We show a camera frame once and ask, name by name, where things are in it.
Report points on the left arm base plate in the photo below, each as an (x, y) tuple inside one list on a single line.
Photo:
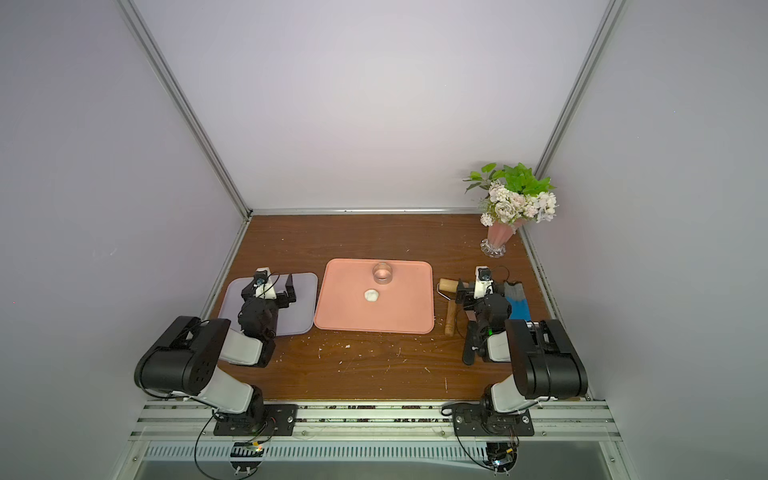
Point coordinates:
[(266, 420)]

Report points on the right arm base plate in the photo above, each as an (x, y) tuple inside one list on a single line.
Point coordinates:
[(474, 419)]

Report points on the pink glass vase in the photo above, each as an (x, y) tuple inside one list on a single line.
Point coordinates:
[(494, 245)]

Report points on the black handled metal scraper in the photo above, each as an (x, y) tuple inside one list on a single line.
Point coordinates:
[(470, 339)]

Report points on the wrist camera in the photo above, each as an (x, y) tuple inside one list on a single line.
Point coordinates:
[(483, 284), (262, 284)]

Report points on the purple silicone mat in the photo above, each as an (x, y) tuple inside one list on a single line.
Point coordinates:
[(296, 319)]

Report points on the aluminium frame rail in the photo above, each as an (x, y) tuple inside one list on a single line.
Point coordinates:
[(360, 420)]

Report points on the artificial flower bouquet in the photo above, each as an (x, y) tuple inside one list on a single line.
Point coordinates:
[(513, 194)]

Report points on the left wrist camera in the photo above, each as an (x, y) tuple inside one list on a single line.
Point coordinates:
[(262, 284)]

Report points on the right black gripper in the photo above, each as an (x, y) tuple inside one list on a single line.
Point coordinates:
[(470, 300)]

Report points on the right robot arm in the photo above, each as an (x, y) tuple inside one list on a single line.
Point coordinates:
[(544, 363)]

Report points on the small dough piece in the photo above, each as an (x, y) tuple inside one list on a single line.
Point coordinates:
[(371, 295)]

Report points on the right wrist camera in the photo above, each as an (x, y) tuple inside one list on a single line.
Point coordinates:
[(483, 284)]

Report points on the wooden rolling pin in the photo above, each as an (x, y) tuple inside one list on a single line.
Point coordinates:
[(447, 288)]

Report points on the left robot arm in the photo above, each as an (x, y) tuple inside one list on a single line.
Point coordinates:
[(183, 362)]

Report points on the pink silicone mat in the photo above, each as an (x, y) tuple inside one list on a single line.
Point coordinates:
[(381, 296)]

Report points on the blue work glove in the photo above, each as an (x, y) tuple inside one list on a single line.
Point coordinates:
[(515, 295)]

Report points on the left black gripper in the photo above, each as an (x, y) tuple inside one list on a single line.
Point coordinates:
[(282, 299)]

